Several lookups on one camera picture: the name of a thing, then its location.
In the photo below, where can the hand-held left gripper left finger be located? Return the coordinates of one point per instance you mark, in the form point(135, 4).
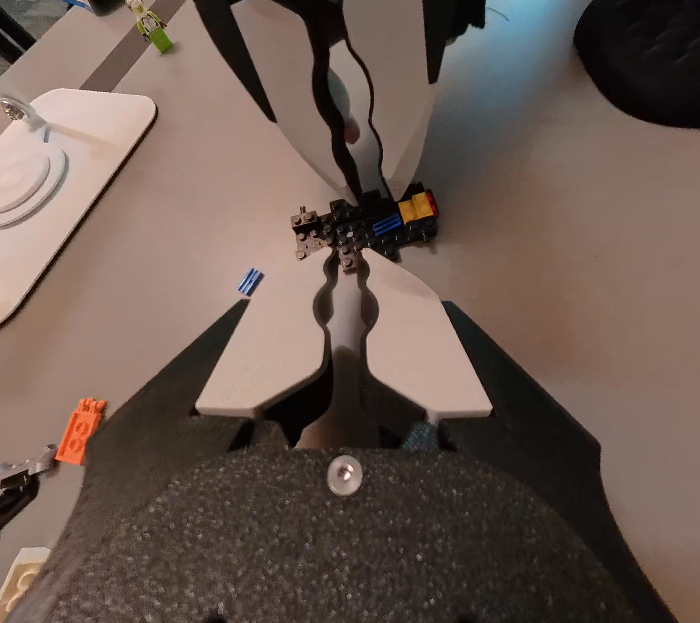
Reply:
point(263, 360)

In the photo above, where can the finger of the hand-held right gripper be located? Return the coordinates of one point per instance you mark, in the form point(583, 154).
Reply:
point(284, 76)
point(394, 43)

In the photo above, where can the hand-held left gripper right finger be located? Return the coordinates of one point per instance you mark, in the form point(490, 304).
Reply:
point(427, 360)

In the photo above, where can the lime green lego minifigure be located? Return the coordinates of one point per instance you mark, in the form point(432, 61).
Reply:
point(150, 23)

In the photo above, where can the small blue lego grille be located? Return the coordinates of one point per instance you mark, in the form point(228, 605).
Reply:
point(251, 281)
point(385, 225)

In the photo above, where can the black lego chassis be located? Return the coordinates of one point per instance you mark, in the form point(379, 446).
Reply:
point(350, 235)

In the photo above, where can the small yellow lego piece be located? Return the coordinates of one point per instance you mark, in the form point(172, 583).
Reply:
point(416, 212)

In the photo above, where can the small red lego piece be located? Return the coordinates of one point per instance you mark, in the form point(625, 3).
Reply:
point(433, 204)

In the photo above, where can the pile of lego pieces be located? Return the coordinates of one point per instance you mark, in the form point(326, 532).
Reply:
point(79, 435)

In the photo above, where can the person's right hand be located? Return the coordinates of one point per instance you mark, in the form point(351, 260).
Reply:
point(349, 127)

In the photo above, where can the white book stand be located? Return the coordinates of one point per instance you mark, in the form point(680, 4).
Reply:
point(66, 174)

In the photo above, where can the black round cushion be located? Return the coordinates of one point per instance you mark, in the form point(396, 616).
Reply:
point(651, 43)

